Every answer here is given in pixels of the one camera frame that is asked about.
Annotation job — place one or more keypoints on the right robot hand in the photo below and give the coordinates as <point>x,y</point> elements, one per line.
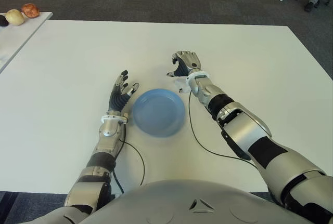
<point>190,61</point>

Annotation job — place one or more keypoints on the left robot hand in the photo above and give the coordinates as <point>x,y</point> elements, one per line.
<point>118,98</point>

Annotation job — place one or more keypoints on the white charger block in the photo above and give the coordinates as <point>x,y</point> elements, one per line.
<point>180,85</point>

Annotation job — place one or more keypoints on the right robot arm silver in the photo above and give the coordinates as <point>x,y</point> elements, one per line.
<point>242,130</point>

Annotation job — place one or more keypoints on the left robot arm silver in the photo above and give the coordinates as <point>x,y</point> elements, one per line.
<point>109,133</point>

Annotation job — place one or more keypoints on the blue plastic plate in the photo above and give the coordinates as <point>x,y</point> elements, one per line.
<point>158,112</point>

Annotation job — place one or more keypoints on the white side table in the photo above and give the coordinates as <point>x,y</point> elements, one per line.
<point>18,37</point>

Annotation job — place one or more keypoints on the grey robot torso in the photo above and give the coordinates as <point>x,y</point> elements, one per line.
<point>182,203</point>

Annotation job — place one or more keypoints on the red-brown fruit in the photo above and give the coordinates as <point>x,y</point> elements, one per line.
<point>30,10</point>

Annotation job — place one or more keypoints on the pale yellow fruit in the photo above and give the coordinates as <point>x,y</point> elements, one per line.
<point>15,17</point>

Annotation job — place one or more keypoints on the small black object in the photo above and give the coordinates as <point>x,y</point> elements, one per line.
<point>3,21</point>

